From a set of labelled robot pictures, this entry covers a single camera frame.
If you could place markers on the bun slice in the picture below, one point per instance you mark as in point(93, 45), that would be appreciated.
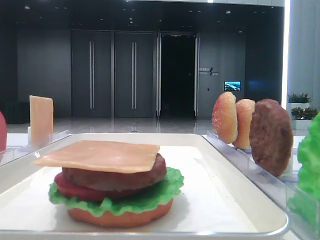
point(244, 109)
point(224, 117)

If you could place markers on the cheese slice on burger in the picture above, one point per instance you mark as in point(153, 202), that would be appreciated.
point(102, 156)

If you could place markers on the lettuce leaf on burger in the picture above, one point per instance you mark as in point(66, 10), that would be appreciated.
point(146, 200)

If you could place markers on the meat patty on burger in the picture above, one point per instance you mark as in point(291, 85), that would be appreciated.
point(112, 181)

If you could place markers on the tomato slice on burger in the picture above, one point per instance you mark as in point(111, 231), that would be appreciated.
point(69, 190)

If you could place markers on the standing meat patty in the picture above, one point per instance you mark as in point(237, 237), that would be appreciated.
point(271, 136)

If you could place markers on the standing cheese slice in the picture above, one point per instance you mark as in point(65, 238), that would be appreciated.
point(41, 117)

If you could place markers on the white slider block cheese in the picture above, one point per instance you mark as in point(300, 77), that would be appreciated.
point(29, 134)

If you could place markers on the standing tomato slice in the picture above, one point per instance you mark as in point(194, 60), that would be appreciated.
point(3, 133)

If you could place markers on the standing green lettuce leaf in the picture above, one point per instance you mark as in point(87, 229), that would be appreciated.
point(308, 170)

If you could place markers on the dark double doors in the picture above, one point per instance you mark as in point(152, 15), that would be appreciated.
point(133, 74)

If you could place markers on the bottom bun on tray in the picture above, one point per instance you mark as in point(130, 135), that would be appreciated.
point(125, 220)

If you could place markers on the white metal tray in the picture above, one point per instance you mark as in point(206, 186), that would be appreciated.
point(217, 202)

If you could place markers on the right clear acrylic rack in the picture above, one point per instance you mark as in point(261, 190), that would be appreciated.
point(278, 189)

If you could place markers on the clear acrylic rack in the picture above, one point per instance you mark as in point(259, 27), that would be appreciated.
point(18, 145)
point(278, 189)

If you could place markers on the potted plants in planter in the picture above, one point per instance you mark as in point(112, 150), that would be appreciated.
point(300, 111)

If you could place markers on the left clear acrylic rack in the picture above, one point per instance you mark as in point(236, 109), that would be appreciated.
point(18, 145)

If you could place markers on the wall display screen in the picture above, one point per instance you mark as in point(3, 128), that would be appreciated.
point(232, 86)

